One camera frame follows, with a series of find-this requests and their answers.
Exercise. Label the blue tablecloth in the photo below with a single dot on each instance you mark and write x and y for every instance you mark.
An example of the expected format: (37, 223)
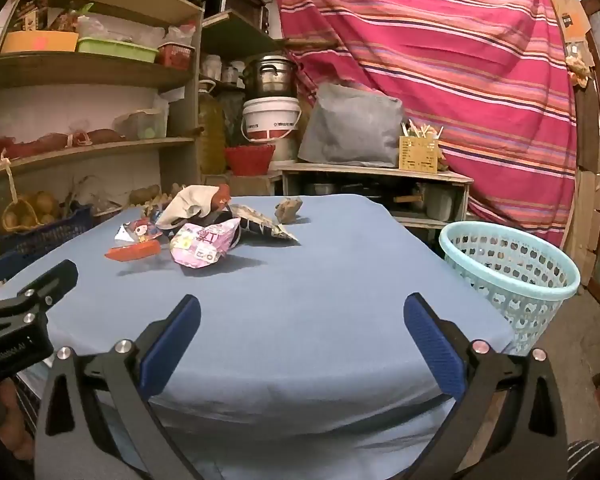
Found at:
(290, 300)

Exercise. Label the toaster oven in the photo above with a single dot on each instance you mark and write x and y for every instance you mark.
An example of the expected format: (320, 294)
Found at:
(240, 2)

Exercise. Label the white plastic bucket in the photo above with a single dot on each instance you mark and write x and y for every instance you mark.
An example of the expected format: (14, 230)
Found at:
(270, 117)

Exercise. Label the bundle of chopsticks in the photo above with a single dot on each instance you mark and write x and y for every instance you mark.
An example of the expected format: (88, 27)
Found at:
(420, 130)

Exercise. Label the blue plastic crate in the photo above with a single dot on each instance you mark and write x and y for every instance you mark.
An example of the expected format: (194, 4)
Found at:
(50, 235)

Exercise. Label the red scalloped basket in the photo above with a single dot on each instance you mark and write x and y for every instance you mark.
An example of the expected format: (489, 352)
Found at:
(250, 160)

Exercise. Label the yellow egg tray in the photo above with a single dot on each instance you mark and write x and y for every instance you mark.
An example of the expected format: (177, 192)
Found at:
(157, 205)

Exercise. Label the large metal pot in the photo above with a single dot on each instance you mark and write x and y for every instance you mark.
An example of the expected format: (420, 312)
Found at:
(272, 77)

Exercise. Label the cartoon printed packet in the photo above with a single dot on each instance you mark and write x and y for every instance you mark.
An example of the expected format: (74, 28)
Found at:
(140, 232)

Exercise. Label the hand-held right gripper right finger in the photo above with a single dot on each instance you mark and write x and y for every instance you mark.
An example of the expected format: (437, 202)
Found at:
(435, 345)

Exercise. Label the wooden shelf unit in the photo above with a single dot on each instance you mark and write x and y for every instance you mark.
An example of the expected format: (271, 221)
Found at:
(80, 70)

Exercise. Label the striped clothing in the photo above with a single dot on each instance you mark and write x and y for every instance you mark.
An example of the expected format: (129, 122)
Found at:
(582, 460)

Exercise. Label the yellow chopstick holder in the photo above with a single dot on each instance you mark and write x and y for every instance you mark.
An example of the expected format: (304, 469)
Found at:
(417, 155)

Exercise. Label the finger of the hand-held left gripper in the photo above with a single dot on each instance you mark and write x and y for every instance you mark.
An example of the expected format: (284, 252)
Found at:
(55, 280)
(0, 270)

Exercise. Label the person's left hand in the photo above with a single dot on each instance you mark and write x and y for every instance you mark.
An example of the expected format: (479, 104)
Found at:
(12, 425)

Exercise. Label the pink striped curtain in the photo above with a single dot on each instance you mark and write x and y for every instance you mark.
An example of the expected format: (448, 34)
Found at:
(455, 60)

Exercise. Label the clear plastic container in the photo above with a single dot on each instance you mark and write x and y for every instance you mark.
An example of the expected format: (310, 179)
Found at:
(140, 125)

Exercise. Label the pink snack wrapper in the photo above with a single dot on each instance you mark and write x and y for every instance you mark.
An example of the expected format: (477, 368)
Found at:
(200, 247)

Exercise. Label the light blue plastic basket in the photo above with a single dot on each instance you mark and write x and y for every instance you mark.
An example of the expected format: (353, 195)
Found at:
(520, 300)

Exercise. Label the orange-red wrapper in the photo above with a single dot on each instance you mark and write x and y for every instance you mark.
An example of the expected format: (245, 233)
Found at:
(130, 252)

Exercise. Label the brown paper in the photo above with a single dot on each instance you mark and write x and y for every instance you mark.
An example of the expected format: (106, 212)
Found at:
(287, 210)

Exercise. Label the white enamel pot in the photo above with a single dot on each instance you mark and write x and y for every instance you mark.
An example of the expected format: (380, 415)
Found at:
(438, 205)

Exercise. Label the beige paper bag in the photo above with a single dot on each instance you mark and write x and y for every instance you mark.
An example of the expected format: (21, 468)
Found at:
(185, 202)

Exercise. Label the low wooden cabinet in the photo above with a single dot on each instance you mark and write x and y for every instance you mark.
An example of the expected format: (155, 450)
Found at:
(370, 172)

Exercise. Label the yellow plastic tray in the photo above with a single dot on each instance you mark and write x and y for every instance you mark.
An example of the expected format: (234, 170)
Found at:
(35, 42)

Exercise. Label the cardboard box with orange label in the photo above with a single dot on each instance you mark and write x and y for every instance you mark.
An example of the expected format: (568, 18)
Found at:
(570, 10)

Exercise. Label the cardboard panels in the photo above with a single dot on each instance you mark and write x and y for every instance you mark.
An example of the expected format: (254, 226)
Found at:
(587, 210)

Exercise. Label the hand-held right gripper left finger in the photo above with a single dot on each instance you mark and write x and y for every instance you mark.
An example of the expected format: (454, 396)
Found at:
(170, 345)

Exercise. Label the small red basket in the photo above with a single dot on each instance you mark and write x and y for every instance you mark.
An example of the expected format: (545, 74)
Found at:
(177, 55)

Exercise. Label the white jar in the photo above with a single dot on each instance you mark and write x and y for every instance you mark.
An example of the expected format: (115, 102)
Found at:
(237, 72)
(212, 67)

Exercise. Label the yellow oil bottle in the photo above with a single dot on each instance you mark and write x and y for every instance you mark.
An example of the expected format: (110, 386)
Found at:
(212, 130)

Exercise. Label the red snack bag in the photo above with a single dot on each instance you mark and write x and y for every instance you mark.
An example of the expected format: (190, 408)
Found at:
(222, 195)

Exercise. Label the dark printed paper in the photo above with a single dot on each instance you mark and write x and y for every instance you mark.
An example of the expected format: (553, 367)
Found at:
(260, 222)

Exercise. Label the green plastic tray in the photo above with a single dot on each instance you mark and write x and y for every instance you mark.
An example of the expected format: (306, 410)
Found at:
(115, 50)

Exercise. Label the grey cloth bag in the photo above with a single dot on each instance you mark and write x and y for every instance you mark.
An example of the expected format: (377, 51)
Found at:
(350, 125)

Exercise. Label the sweet potato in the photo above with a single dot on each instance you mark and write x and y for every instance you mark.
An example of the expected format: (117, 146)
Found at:
(105, 136)

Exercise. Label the metal pot in cabinet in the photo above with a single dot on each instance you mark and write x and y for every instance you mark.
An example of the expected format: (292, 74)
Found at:
(319, 189)

